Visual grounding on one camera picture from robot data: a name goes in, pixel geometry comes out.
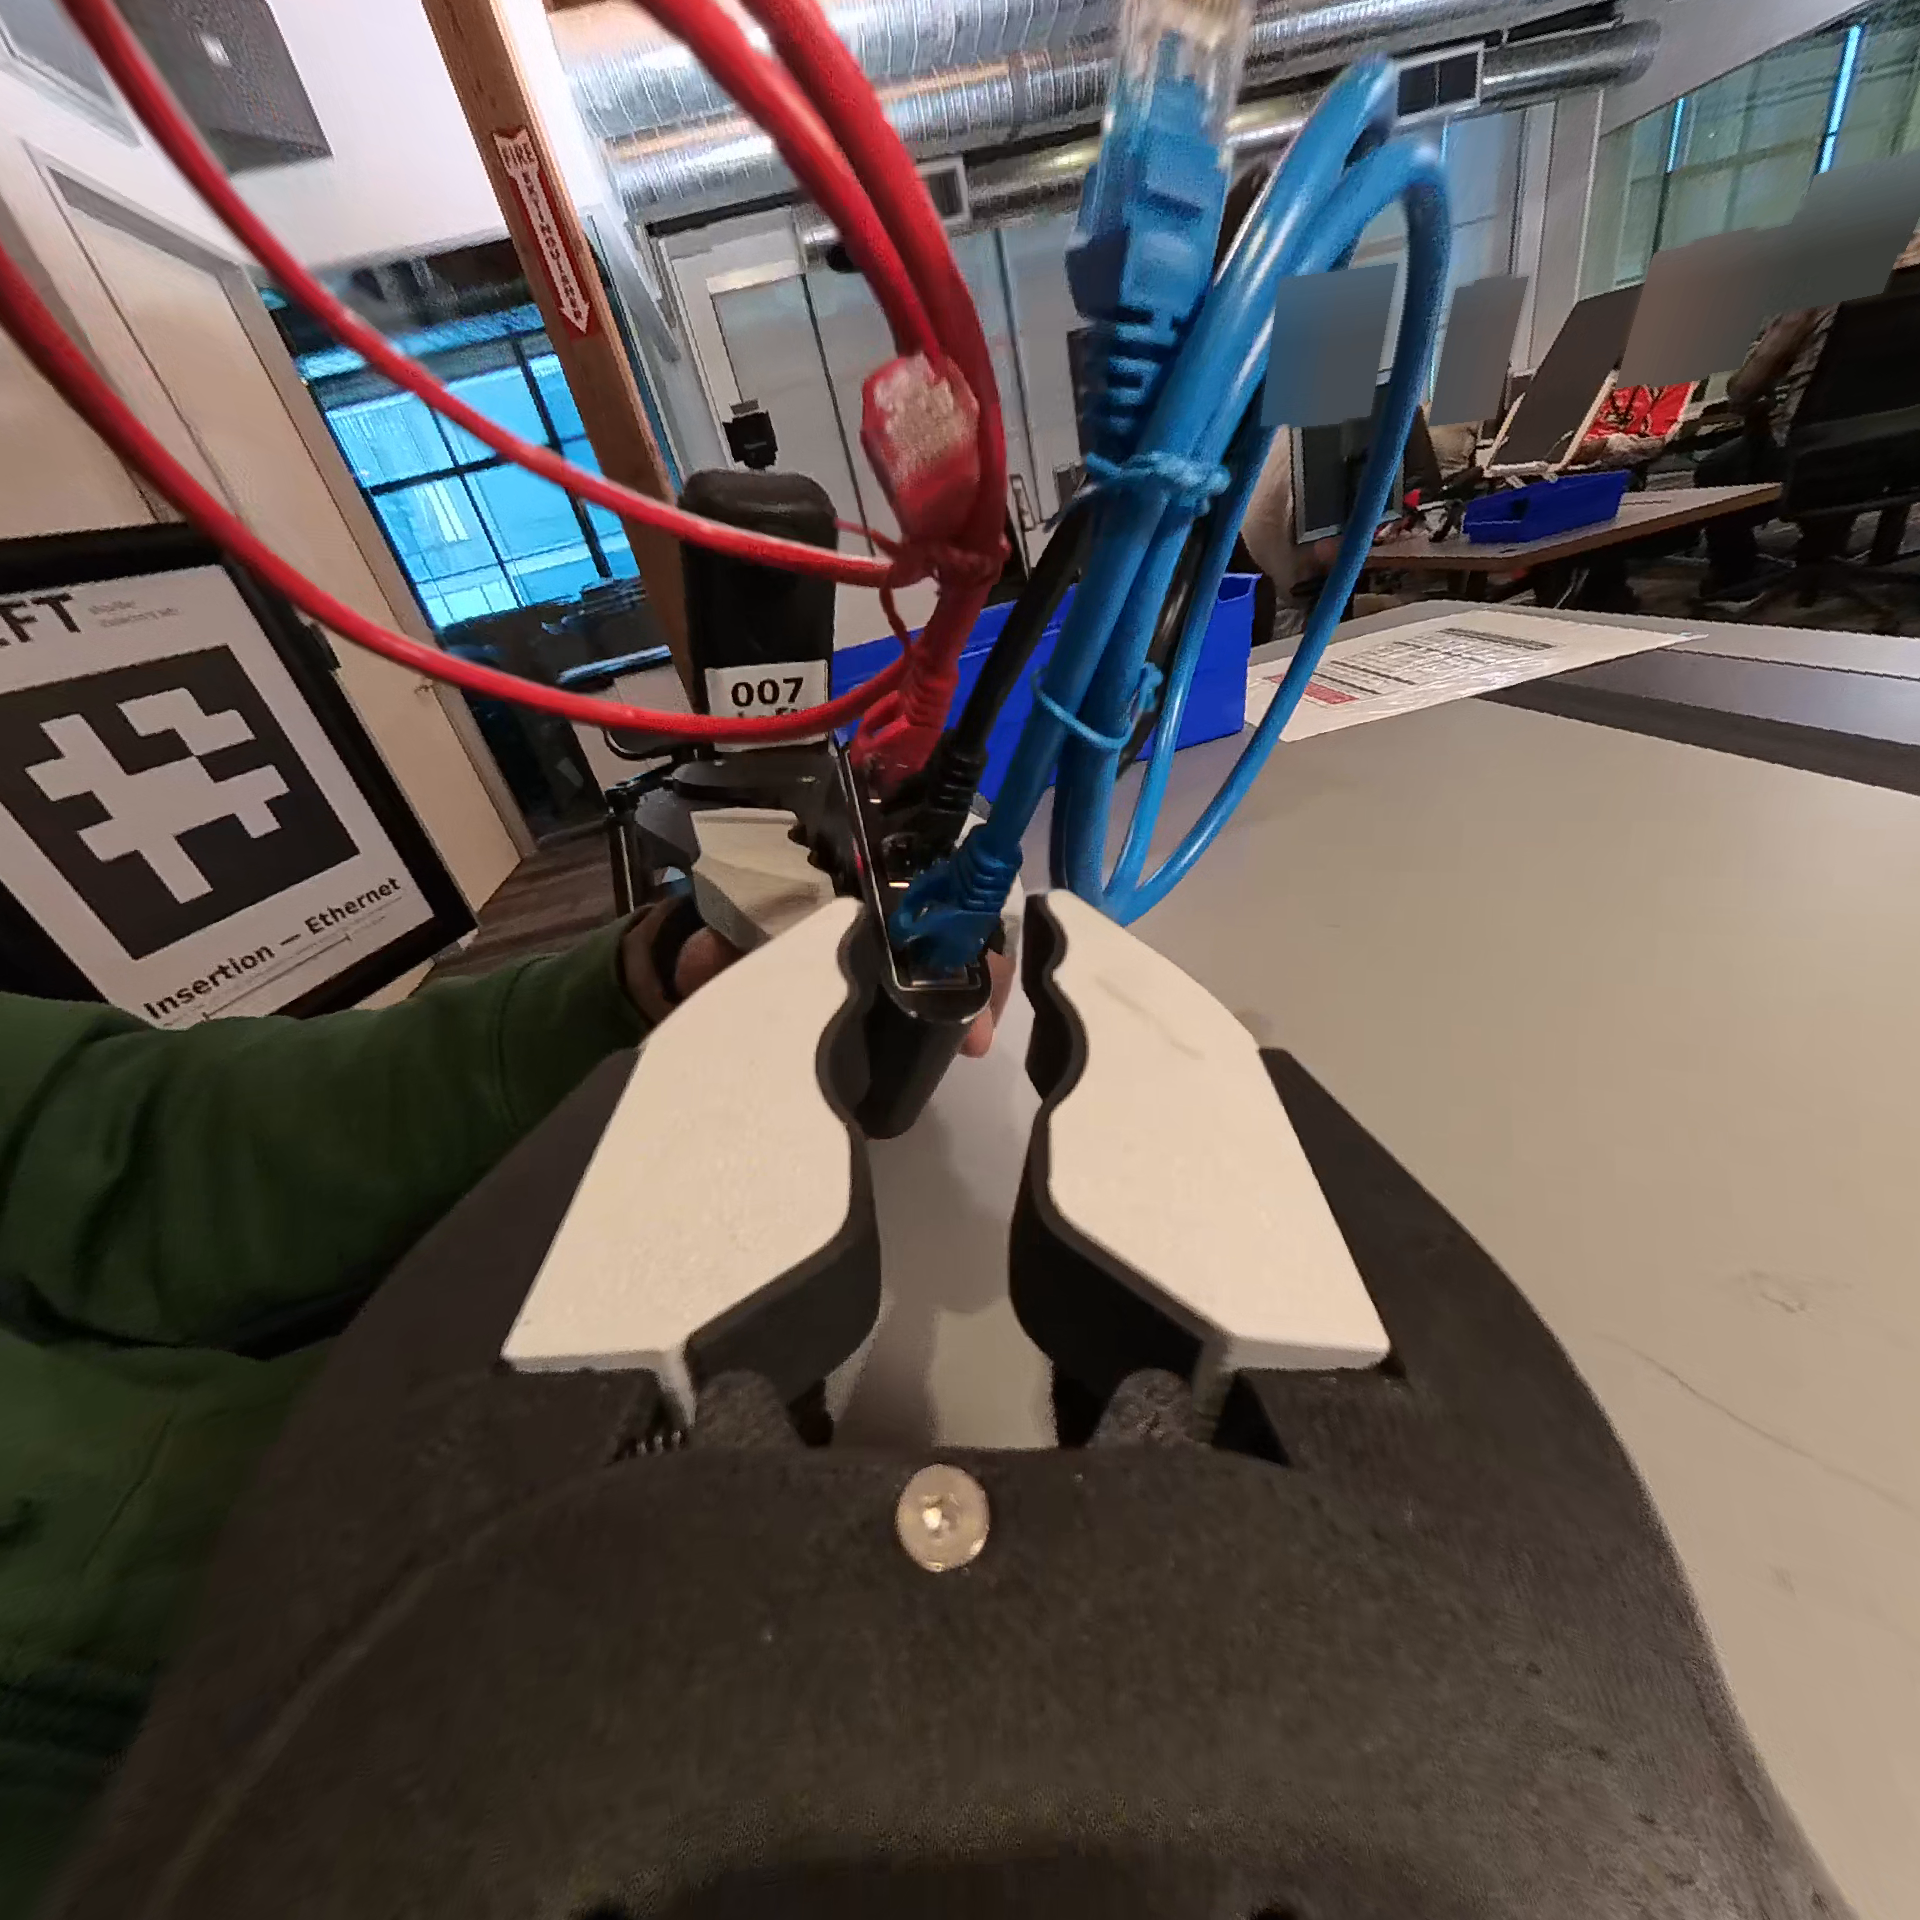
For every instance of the printed paper sheet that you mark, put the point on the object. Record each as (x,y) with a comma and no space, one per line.
(1470,660)

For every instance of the framed marker sign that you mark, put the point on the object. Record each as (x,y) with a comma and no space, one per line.
(181,780)

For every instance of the blue plastic bin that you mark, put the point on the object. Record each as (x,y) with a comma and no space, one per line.
(1200,672)

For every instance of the person's left forearm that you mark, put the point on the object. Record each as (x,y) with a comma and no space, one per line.
(226,1139)

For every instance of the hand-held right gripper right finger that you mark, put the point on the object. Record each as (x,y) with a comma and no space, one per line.
(1200,1199)

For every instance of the black office chair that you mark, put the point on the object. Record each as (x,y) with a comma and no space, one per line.
(1858,436)

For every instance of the wooden post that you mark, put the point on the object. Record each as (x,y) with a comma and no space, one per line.
(586,390)

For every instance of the black camera tripod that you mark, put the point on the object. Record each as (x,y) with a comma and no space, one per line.
(748,438)

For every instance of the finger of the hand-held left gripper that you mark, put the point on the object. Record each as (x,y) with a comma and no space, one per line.
(760,876)

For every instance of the person's left hand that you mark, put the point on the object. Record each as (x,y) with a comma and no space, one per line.
(669,950)

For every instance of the red arrow sign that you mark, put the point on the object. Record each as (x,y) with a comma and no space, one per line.
(544,226)

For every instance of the black wall speaker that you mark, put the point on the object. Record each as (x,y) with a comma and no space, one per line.
(226,77)

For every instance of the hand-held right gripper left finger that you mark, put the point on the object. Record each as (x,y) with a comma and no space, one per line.
(708,1199)

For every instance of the small monitor on pole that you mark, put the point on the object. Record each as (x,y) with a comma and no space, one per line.
(1344,480)

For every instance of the metal ventilation duct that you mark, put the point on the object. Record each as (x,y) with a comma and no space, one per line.
(1020,77)

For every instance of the blue bin on table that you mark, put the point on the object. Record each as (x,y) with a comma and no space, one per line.
(1545,507)

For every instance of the black network switch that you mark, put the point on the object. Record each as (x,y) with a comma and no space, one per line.
(916,1049)

